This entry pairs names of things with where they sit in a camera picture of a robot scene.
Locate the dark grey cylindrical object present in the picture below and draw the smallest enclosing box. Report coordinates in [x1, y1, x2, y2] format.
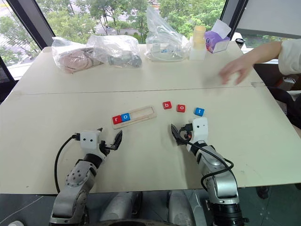
[107, 53, 143, 69]

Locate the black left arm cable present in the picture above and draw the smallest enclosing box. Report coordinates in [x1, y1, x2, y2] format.
[54, 133, 82, 194]

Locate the clear bag with pink cloth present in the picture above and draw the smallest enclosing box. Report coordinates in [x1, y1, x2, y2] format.
[51, 36, 105, 75]

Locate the black chair wheel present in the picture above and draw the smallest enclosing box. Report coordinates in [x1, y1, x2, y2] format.
[257, 185, 270, 200]

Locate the clear bag with dark object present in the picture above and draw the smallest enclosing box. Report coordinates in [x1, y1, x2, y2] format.
[86, 34, 143, 69]

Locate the grey window blind panel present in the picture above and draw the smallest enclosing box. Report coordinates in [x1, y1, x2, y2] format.
[234, 0, 301, 40]

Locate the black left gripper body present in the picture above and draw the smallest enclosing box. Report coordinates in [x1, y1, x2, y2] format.
[99, 140, 118, 157]

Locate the wooden tile rack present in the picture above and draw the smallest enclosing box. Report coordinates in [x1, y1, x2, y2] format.
[111, 105, 157, 130]

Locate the black office chair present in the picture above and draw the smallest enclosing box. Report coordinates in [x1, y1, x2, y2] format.
[253, 63, 301, 130]

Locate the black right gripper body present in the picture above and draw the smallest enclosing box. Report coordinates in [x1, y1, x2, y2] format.
[177, 123, 195, 146]

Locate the yellow lidded plastic bottle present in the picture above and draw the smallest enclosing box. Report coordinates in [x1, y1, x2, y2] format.
[189, 25, 207, 61]

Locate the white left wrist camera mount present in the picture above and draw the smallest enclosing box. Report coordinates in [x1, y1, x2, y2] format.
[79, 130, 102, 151]

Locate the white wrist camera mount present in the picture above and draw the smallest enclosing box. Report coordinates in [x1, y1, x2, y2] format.
[191, 117, 209, 145]
[79, 130, 102, 151]

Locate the person's bare hand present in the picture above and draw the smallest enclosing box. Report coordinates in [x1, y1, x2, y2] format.
[218, 57, 254, 86]

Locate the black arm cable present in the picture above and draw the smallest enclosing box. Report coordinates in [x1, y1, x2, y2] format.
[178, 126, 235, 191]
[54, 133, 82, 194]

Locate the purple tissue box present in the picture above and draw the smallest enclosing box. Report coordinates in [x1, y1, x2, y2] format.
[204, 19, 232, 55]

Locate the dark window frame post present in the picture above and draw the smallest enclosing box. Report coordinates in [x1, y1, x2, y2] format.
[5, 0, 56, 50]
[219, 0, 249, 22]

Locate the white shirt sleeve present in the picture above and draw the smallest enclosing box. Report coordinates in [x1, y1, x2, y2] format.
[278, 38, 301, 76]

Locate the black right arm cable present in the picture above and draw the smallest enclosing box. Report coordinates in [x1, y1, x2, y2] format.
[178, 126, 235, 191]

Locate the white cable bundle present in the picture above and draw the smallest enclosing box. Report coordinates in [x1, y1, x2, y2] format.
[146, 44, 187, 62]

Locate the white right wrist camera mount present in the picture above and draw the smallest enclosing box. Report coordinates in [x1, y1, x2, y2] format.
[191, 117, 209, 145]

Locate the pink cloth bundle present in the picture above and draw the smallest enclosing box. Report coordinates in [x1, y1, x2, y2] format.
[58, 48, 101, 72]

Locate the black mesh chair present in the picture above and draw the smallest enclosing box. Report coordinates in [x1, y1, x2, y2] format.
[0, 56, 19, 102]

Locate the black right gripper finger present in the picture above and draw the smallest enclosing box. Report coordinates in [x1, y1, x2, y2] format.
[170, 123, 184, 146]

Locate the clear bag with white cables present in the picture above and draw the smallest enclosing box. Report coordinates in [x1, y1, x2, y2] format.
[144, 5, 191, 63]

